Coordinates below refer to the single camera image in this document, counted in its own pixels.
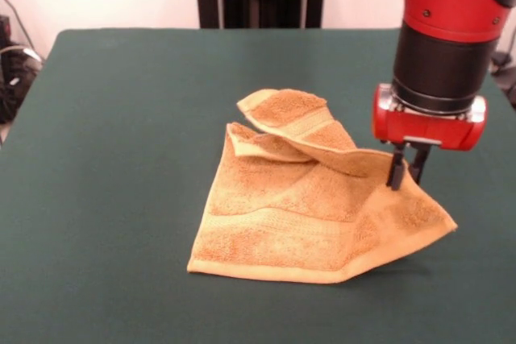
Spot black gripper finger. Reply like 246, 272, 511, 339
409, 146, 431, 184
385, 142, 409, 192

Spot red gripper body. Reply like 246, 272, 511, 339
371, 83, 488, 151

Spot yellow terry towel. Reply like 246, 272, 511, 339
185, 88, 460, 285

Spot dark green tablecloth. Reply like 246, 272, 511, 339
0, 27, 516, 344

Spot black equipment with cables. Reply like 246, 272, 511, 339
0, 14, 44, 124

